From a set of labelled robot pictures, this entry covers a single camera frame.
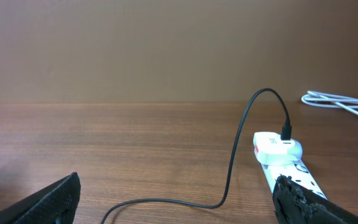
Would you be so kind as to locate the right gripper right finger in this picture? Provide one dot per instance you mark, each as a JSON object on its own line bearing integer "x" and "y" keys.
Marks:
{"x": 295, "y": 204}

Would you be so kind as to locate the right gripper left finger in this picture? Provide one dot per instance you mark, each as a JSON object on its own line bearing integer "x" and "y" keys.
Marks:
{"x": 56, "y": 203}

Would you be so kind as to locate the white USB charger adapter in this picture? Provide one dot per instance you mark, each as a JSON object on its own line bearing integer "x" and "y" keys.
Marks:
{"x": 270, "y": 150}

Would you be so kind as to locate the white power strip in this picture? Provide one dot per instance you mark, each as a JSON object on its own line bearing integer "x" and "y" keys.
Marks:
{"x": 298, "y": 173}

